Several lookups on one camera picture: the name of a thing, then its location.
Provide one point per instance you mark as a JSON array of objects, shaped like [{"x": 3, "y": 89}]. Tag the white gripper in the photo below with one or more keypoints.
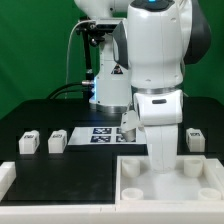
[{"x": 158, "y": 116}]

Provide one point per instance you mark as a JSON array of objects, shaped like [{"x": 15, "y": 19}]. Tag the white square tabletop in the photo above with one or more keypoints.
[{"x": 135, "y": 180}]

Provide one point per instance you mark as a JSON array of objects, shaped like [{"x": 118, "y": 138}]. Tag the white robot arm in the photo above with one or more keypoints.
[{"x": 144, "y": 46}]

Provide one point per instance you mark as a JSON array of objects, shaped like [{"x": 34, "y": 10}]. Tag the paper sheet with tags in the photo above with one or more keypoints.
[{"x": 96, "y": 135}]

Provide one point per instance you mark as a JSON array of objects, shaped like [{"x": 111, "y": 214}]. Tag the white U-shaped obstacle fence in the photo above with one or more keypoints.
[{"x": 206, "y": 210}]

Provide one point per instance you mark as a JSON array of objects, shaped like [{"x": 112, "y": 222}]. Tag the camera on black stand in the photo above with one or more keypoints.
[{"x": 90, "y": 43}]

